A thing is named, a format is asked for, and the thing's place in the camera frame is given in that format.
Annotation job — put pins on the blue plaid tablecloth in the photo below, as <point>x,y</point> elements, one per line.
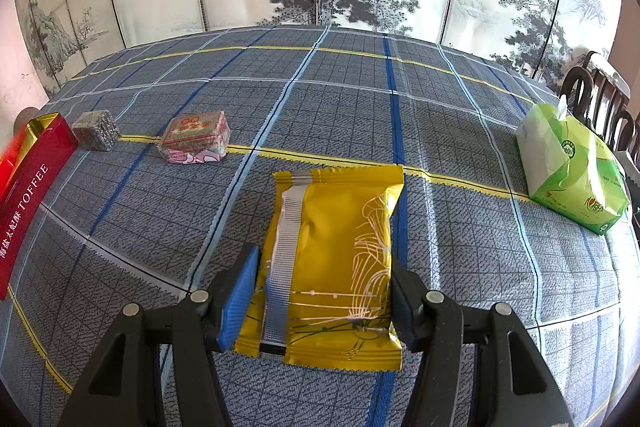
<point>350,107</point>

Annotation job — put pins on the green tissue pack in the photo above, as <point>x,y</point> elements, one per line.
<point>565,167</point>

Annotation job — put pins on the orange-labelled snack block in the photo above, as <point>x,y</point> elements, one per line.
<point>195,137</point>

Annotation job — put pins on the yellow snack packet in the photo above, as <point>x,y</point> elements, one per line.
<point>330,257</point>

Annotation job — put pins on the dark grey snack block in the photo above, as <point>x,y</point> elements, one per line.
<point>95,132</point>

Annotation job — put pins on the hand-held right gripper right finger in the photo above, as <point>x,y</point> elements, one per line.
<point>405,307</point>

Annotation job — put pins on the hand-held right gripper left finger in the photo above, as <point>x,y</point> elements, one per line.
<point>237,302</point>

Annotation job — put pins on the red tin box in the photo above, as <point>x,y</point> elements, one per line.
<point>35,187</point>

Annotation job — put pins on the dark wooden chair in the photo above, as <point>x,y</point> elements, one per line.
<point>627,129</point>
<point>590,82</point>

